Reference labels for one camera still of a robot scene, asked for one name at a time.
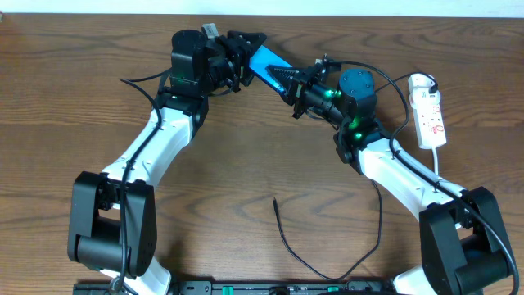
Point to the white USB charger plug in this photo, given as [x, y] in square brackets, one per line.
[419, 80]

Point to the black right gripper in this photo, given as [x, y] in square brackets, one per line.
[300, 87]

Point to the white power strip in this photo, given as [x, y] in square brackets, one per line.
[428, 119]

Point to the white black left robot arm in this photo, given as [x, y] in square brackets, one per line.
[112, 225]

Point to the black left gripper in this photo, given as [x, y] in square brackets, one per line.
[238, 57]

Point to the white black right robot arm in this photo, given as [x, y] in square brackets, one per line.
[464, 243]

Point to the blue Samsung Galaxy smartphone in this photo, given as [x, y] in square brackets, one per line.
[260, 63]

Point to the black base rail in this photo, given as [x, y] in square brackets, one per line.
[208, 288]

